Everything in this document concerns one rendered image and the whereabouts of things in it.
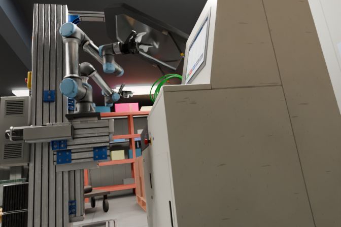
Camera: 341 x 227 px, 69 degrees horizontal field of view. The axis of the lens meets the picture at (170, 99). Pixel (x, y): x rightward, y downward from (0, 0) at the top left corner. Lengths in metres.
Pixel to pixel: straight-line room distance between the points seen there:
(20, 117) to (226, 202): 1.50
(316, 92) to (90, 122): 1.36
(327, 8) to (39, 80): 2.63
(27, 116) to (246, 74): 1.50
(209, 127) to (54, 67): 1.42
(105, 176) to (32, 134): 7.15
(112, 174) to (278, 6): 7.89
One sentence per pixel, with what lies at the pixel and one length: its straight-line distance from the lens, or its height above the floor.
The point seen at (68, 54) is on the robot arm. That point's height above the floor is 1.44.
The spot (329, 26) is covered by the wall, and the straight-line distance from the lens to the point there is 2.89.
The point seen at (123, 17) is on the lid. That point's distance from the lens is 2.23.
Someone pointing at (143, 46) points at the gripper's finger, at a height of 1.44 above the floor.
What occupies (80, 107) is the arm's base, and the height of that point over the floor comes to 1.09.
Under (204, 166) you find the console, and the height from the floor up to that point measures 0.62.
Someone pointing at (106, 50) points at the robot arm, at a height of 1.41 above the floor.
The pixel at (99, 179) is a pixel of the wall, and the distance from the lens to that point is 8.78.
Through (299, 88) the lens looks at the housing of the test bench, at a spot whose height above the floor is 0.93.
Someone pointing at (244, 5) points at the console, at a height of 1.38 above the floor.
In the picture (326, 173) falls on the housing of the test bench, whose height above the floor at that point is 0.53.
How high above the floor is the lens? 0.65
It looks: 14 degrees up
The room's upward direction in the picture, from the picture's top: 7 degrees counter-clockwise
